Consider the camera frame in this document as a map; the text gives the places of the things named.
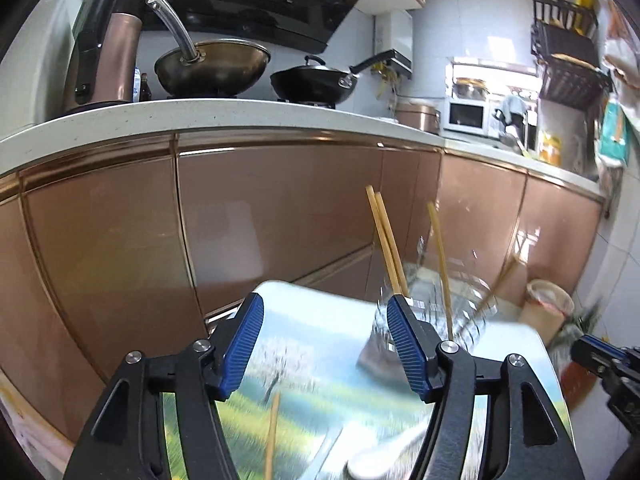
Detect brown rice cooker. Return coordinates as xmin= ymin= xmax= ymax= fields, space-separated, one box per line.
xmin=395 ymin=100 xmax=442 ymax=135

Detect white spoon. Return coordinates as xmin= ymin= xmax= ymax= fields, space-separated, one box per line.
xmin=346 ymin=427 xmax=426 ymax=480

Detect beige trash bin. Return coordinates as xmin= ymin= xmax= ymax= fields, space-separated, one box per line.
xmin=517 ymin=279 xmax=576 ymax=346

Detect black wall rack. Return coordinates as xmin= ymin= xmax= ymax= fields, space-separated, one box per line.
xmin=531 ymin=0 xmax=613 ymax=101

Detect black wok with lid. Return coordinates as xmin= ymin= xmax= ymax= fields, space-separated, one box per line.
xmin=270 ymin=52 xmax=396 ymax=107

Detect yellow bottle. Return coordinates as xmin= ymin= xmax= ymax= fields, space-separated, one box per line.
xmin=537 ymin=130 xmax=563 ymax=166

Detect green tissue pack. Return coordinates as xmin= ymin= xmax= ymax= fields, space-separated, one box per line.
xmin=597 ymin=100 xmax=632 ymax=168

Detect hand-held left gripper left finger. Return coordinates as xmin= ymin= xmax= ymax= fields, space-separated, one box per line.
xmin=65 ymin=292 xmax=266 ymax=480

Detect brown thermos kettle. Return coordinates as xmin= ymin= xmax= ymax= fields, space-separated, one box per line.
xmin=62 ymin=0 xmax=146 ymax=113

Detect white kitchen countertop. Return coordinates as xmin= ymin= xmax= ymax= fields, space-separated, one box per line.
xmin=0 ymin=99 xmax=606 ymax=198

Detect wire utensil holder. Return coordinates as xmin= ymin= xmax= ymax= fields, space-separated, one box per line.
xmin=372 ymin=255 xmax=501 ymax=361

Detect white water heater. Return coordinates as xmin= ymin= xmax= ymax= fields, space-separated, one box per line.
xmin=387 ymin=10 xmax=415 ymax=78

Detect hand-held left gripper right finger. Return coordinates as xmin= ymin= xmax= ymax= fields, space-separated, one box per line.
xmin=386 ymin=294 xmax=584 ymax=480

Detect steel steamer pot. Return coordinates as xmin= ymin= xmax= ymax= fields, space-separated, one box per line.
xmin=452 ymin=77 xmax=488 ymax=100

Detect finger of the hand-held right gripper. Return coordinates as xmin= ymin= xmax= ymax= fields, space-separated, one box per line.
xmin=580 ymin=336 xmax=627 ymax=359
xmin=570 ymin=341 xmax=613 ymax=376

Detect white microwave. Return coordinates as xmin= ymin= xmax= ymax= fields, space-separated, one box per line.
xmin=446 ymin=99 xmax=491 ymax=136

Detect grey cloth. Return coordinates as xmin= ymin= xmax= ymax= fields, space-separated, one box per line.
xmin=356 ymin=325 xmax=401 ymax=376

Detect black range hood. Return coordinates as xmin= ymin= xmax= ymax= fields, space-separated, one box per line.
xmin=142 ymin=0 xmax=381 ymax=56

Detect brown kitchen base cabinets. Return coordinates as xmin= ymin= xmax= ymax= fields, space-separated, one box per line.
xmin=0 ymin=130 xmax=608 ymax=411

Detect golden wok with lid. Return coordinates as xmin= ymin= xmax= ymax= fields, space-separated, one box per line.
xmin=145 ymin=0 xmax=272 ymax=98

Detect hanging plastic bags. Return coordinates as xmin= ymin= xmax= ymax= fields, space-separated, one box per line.
xmin=602 ymin=0 xmax=640 ymax=131

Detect light blue towel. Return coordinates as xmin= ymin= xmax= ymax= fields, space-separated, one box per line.
xmin=497 ymin=95 xmax=528 ymax=126

